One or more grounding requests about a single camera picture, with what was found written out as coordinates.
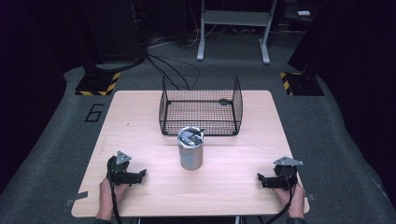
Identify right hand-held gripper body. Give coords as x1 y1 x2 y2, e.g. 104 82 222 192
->
262 156 304 191

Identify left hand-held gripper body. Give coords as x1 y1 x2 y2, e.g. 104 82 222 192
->
106 150 144 187

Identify person's left hand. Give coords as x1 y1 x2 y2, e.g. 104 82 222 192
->
97 177 129 216

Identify person's right hand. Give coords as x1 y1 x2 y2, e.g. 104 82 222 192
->
273 182 306 217

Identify silver metal can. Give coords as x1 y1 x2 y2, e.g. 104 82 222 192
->
177 125 205 172

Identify black stand base hazard stripes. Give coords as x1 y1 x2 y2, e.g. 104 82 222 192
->
278 71 326 97
75 70 121 97

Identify black curtain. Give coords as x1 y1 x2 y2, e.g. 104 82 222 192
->
287 0 396 209
0 0 68 195

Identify black equipment cabinet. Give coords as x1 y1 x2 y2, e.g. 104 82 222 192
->
78 0 147 74

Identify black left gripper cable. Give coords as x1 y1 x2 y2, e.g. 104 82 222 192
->
106 156 123 224

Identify black wire mesh basket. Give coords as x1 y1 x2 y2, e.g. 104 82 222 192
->
158 75 244 137

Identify black floor cables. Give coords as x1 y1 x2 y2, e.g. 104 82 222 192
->
143 50 202 91

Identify white metal desk frame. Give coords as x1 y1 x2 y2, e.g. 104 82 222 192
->
196 0 278 65

